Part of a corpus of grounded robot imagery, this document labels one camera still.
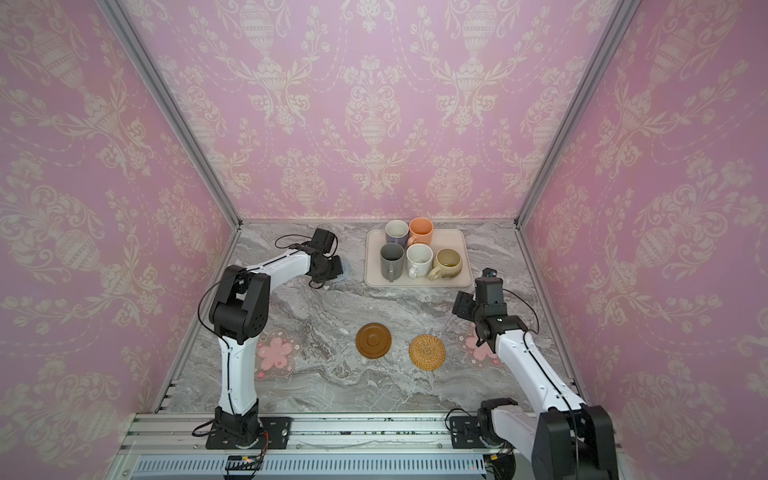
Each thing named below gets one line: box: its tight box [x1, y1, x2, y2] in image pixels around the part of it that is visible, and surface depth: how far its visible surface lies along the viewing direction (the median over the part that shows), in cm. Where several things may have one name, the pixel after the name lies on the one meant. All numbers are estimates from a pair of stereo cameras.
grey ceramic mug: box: [380, 242, 405, 283], surface depth 99 cm
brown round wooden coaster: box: [355, 322, 392, 359], surface depth 91 cm
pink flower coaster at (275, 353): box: [254, 328, 302, 380], surface depth 89 cm
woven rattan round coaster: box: [409, 334, 447, 371], surface depth 89 cm
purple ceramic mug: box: [385, 219, 409, 248], surface depth 109 cm
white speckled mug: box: [406, 243, 434, 279], surface depth 102 cm
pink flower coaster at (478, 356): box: [456, 322, 510, 372], surface depth 89 cm
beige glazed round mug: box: [428, 248, 462, 281], surface depth 100 cm
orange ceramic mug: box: [407, 217, 434, 246], surface depth 109 cm
